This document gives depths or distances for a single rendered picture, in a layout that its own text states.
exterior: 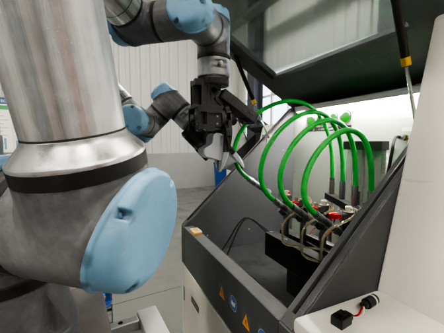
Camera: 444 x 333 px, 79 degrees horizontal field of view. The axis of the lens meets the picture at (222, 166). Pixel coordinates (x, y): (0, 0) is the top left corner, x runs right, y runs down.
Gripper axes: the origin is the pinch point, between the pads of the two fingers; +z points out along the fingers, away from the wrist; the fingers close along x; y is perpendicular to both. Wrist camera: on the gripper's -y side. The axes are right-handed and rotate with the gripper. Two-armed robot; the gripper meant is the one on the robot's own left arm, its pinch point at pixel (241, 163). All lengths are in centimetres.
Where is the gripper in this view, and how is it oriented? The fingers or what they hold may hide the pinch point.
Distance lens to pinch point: 84.4
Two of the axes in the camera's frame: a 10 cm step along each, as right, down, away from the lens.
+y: -7.1, 6.9, -1.6
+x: 0.9, -1.4, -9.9
